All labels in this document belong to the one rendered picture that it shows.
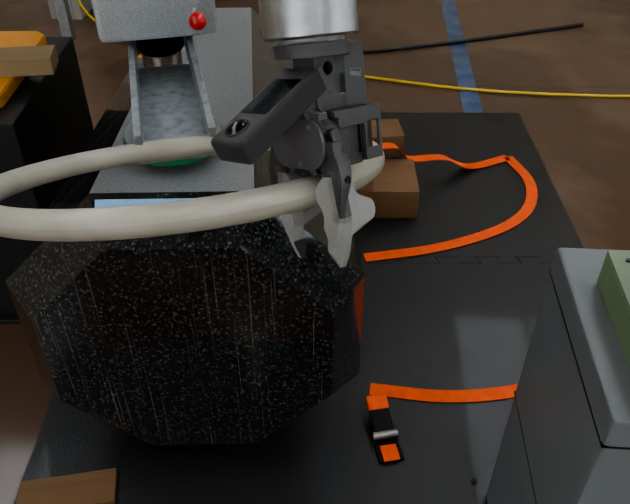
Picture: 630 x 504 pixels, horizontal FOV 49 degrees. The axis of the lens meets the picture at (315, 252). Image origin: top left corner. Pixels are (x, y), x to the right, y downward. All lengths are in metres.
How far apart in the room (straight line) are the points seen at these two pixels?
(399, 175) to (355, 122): 2.13
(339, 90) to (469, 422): 1.54
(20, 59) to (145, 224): 1.62
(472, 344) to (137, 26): 1.45
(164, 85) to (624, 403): 0.93
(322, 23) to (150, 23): 0.77
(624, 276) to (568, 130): 2.40
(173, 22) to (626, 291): 0.92
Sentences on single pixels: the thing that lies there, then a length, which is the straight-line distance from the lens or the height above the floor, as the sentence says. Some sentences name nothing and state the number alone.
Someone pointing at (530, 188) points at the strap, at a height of 0.02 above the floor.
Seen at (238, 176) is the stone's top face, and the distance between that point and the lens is 1.50.
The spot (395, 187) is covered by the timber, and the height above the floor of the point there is 0.14.
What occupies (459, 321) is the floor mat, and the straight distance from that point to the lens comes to 2.37.
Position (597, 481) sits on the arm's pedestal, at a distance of 1.21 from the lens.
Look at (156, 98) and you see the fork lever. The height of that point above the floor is 1.10.
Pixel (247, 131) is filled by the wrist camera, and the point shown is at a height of 1.36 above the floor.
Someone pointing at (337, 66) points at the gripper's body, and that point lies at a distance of 0.68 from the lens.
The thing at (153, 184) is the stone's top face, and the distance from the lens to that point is 1.50.
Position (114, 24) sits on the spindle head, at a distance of 1.37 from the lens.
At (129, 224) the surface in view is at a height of 1.29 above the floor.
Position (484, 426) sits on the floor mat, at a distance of 2.10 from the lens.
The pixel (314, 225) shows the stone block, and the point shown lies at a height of 0.71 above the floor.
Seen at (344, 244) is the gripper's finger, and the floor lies 1.25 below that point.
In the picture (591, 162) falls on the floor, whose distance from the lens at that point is 3.36.
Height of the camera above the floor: 1.66
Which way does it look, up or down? 40 degrees down
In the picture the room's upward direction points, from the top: straight up
